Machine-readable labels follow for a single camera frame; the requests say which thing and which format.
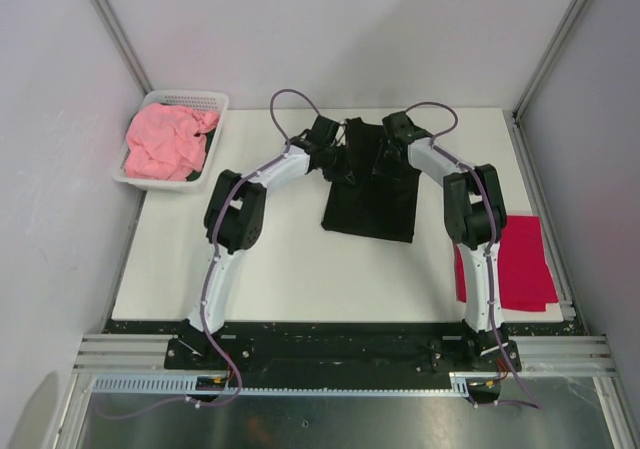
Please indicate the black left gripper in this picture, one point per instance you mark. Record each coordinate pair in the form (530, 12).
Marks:
(342, 173)

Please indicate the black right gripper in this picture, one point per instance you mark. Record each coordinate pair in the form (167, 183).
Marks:
(381, 169)

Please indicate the black t-shirt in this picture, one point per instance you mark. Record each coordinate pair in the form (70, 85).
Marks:
(372, 206)

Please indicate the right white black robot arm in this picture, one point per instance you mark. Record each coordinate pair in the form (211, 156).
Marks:
(474, 219)

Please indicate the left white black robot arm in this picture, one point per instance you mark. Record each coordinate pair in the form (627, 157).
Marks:
(235, 215)

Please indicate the dark green garment in basket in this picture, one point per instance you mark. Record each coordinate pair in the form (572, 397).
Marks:
(195, 175)

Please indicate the white plastic laundry basket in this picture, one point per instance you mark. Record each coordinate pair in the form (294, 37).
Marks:
(195, 99)

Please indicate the crumpled pink t-shirt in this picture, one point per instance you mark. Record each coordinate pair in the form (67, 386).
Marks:
(168, 142)

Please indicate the folded magenta t-shirt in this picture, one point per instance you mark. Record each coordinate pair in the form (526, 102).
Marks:
(525, 280)

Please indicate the aluminium extrusion rails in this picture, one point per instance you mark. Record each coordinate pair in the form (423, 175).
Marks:
(122, 353)

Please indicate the white slotted cable duct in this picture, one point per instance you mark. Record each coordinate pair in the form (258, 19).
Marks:
(453, 385)

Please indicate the right aluminium frame post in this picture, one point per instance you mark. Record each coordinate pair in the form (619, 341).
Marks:
(569, 22)

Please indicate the aluminium frame post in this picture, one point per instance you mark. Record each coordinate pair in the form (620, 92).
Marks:
(122, 44)
(569, 22)

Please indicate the left aluminium frame post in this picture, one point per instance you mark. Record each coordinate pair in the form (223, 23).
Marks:
(122, 44)

